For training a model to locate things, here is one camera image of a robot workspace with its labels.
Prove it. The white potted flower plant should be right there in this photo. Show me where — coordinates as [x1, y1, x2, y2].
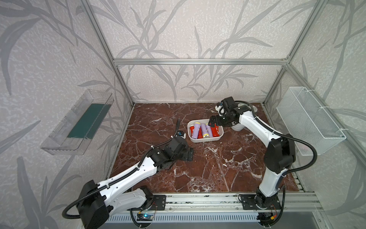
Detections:
[231, 123, 245, 132]

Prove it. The white wire mesh basket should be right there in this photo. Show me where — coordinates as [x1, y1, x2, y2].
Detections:
[276, 87, 347, 155]

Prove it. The all-red flashlight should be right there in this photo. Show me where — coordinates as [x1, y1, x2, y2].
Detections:
[211, 125, 220, 137]
[198, 130, 203, 139]

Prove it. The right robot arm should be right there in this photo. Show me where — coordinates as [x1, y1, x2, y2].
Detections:
[209, 97, 317, 210]

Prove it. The purple flashlight yellow head down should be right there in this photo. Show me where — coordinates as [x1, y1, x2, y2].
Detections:
[201, 123, 210, 138]

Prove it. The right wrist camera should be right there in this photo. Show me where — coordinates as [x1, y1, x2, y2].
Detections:
[215, 97, 237, 116]

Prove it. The green circuit board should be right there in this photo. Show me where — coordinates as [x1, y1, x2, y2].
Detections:
[137, 212, 154, 221]

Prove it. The aluminium frame rail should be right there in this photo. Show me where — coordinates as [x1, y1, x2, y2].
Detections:
[113, 58, 287, 66]

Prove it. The clear plastic wall shelf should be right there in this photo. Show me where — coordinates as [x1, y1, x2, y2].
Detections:
[41, 89, 114, 156]

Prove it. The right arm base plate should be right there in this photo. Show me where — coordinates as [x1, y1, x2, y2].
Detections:
[238, 194, 281, 210]

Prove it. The red flashlight white head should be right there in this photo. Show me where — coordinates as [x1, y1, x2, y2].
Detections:
[190, 126, 194, 137]

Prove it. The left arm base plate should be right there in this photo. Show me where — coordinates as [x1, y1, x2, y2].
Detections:
[142, 195, 166, 211]

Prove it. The white plastic storage box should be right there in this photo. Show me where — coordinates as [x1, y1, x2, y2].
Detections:
[187, 119, 224, 143]

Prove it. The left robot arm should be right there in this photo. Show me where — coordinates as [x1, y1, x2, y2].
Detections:
[62, 120, 194, 229]

